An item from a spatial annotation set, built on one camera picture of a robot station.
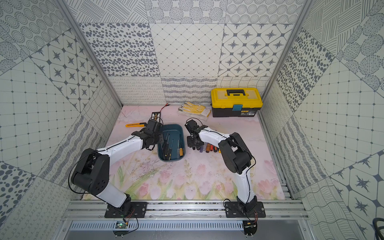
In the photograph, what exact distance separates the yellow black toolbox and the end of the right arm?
0.89ft

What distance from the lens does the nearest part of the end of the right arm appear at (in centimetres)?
72

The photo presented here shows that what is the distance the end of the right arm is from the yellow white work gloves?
29 centimetres

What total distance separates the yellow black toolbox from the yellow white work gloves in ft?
0.24

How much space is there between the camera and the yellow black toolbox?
3.39ft

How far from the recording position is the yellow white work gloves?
1.16 metres

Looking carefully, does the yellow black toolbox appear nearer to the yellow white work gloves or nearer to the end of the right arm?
the yellow white work gloves
